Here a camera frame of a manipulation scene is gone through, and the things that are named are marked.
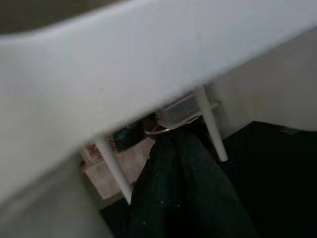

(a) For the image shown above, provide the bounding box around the black tablecloth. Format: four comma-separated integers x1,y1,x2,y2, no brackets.
99,120,317,238

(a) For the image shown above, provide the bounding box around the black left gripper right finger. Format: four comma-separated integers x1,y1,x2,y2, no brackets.
172,134,259,238

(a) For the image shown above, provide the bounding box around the pink patterned cloth bench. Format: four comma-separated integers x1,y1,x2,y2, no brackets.
80,137,156,200

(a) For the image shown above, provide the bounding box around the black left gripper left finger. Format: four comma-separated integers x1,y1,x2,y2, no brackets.
127,138,182,238

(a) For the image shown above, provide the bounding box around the white plastic children table top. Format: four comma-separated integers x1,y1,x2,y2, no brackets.
0,0,317,238

